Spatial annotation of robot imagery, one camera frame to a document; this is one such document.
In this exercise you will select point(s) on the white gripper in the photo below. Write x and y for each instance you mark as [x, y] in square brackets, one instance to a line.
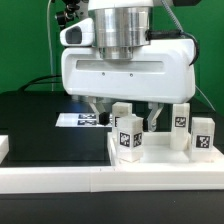
[159, 72]

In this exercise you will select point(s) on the white square table top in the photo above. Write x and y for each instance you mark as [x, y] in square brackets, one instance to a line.
[156, 149]

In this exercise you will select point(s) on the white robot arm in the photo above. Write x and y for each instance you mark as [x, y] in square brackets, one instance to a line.
[113, 52]

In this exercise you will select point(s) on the white sheet with markers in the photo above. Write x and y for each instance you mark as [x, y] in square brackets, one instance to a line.
[77, 120]

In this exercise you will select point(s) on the white U-shaped fence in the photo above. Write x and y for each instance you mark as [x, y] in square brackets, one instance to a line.
[125, 177]

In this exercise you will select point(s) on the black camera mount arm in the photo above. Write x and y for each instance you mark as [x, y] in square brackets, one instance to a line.
[74, 9]

